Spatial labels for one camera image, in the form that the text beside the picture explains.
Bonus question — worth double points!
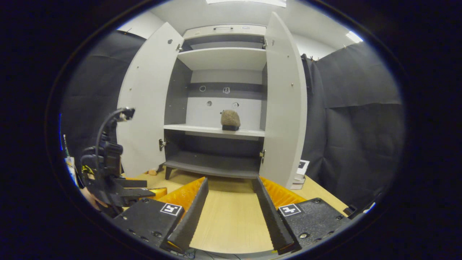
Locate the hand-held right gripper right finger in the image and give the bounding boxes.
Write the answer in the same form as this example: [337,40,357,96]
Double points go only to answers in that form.
[252,176,351,255]

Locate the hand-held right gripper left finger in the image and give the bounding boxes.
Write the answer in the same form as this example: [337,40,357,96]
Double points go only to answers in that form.
[113,177,209,253]

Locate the white shoe cabinet door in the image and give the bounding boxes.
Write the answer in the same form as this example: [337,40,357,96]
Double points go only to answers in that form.
[259,12,308,189]
[116,22,185,178]

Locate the brown fuzzy shoe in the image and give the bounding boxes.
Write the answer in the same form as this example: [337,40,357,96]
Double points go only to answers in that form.
[221,109,241,131]

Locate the white grey shoe cabinet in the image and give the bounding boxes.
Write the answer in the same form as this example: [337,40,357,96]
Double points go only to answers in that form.
[159,23,267,180]

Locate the white blue card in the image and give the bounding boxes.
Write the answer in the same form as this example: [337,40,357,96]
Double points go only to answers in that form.
[64,157,78,185]

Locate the large ceiling light panel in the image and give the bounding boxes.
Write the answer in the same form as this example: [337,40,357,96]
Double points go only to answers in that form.
[206,0,287,8]

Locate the black cable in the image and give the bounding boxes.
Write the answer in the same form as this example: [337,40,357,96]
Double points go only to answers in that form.
[95,107,136,152]

